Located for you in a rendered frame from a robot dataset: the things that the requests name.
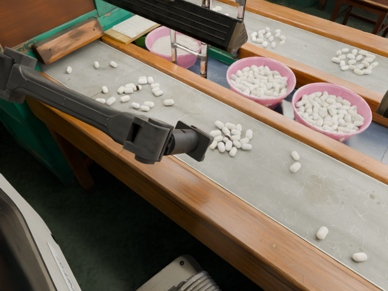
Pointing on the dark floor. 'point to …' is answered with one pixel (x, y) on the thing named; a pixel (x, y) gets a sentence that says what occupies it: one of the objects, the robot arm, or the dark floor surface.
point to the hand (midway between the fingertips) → (205, 140)
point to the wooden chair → (377, 6)
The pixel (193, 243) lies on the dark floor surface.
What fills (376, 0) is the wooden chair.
